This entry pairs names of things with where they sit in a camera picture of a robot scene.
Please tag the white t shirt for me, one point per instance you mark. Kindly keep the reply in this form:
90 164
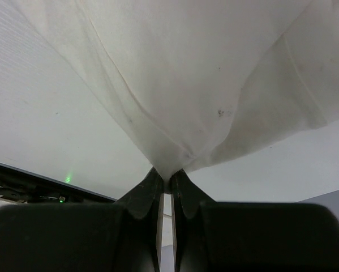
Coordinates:
198 83

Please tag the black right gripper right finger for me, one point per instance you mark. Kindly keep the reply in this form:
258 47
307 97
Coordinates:
233 236

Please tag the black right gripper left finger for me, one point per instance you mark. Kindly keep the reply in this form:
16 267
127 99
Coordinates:
120 236

